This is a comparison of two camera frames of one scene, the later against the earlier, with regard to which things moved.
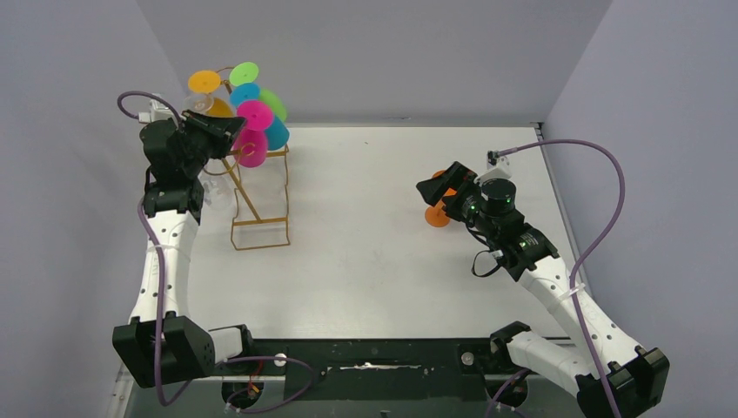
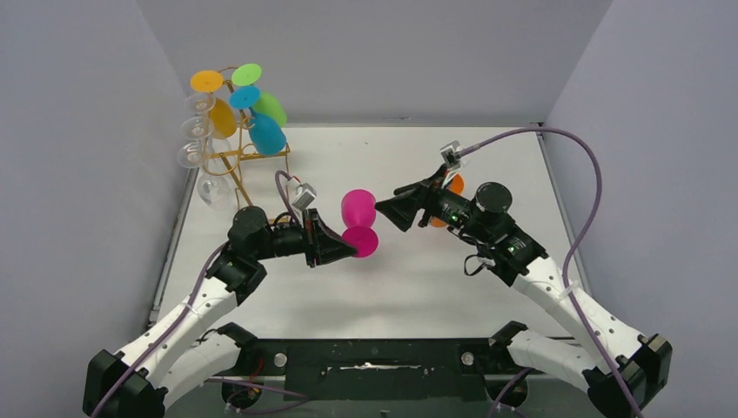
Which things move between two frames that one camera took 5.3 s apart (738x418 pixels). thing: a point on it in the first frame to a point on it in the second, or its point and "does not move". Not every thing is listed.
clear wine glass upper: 200,103 does not move
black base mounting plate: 411,369 does not move
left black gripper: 202,132 to 313,238
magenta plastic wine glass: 251,145 to 358,211
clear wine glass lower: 218,192 does not move
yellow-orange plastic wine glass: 208,81 does not move
